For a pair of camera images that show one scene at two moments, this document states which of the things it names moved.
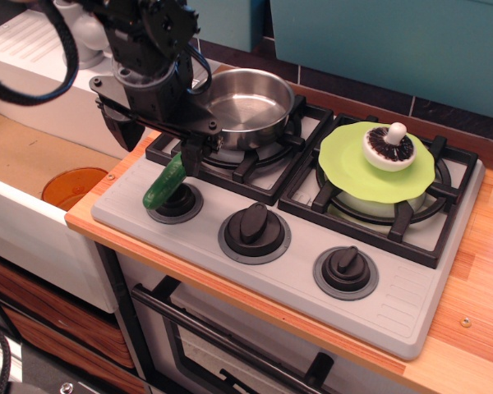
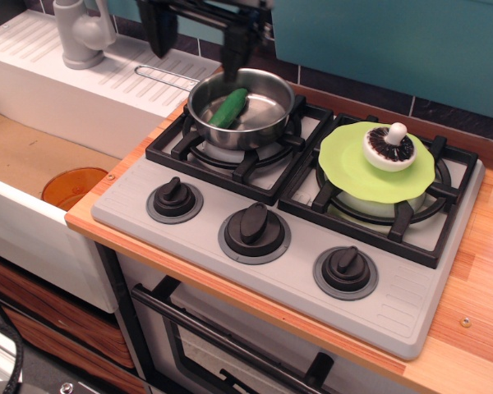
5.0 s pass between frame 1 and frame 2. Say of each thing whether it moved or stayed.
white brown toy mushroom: stayed
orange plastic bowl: stayed
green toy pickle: moved
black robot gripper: moved
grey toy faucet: stayed
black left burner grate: stayed
